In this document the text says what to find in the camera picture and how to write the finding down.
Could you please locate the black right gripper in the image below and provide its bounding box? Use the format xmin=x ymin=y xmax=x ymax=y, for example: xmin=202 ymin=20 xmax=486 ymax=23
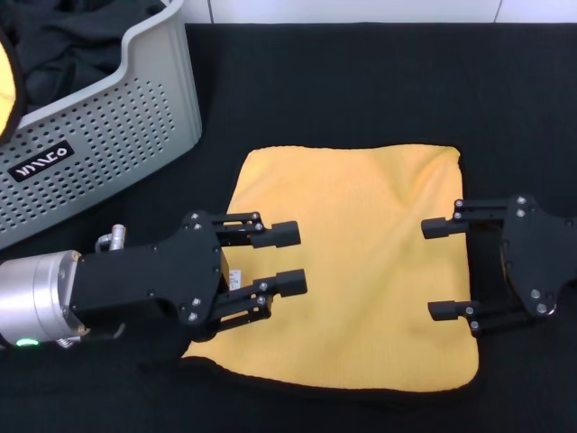
xmin=420 ymin=193 xmax=577 ymax=339

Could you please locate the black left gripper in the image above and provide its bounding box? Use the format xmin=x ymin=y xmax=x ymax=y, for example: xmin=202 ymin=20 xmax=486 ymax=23
xmin=70 ymin=210 xmax=309 ymax=337

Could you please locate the yellow grey towel black trim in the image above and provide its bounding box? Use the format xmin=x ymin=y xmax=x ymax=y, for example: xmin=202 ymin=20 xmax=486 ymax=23
xmin=179 ymin=143 xmax=480 ymax=392

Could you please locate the grey perforated storage box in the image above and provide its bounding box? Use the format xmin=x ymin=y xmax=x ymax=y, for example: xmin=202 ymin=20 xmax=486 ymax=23
xmin=0 ymin=0 xmax=203 ymax=252

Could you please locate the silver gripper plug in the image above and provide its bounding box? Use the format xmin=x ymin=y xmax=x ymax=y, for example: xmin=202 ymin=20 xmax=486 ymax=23
xmin=93 ymin=224 xmax=128 ymax=253

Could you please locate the dark grey crumpled cloth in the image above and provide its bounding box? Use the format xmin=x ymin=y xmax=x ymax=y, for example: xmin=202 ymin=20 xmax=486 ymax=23
xmin=0 ymin=0 xmax=175 ymax=109

